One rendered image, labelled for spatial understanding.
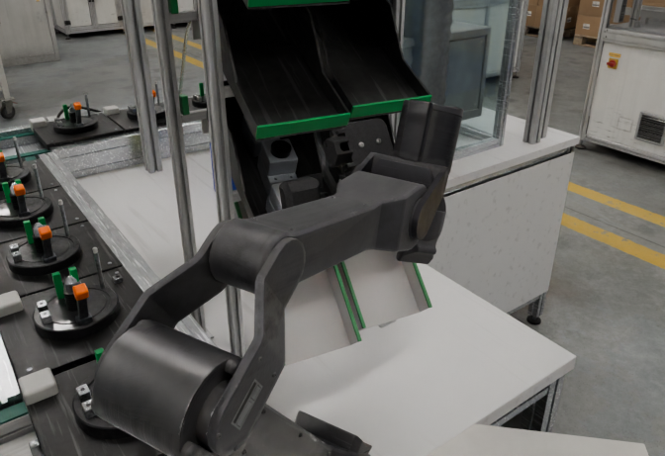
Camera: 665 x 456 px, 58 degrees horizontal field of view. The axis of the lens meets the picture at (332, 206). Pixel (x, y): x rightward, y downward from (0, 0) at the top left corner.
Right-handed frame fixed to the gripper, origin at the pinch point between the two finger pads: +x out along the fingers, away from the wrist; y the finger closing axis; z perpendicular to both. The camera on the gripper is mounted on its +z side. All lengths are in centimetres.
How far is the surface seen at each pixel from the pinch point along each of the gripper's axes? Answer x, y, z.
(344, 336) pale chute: 17.6, -5.2, -28.2
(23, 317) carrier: 50, 42, -23
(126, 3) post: 122, 5, 37
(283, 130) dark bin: 9.4, 3.1, 6.8
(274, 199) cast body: 14.1, 4.1, -2.9
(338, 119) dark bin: 9.2, -4.7, 7.0
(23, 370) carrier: 35, 42, -26
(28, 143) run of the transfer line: 162, 40, -1
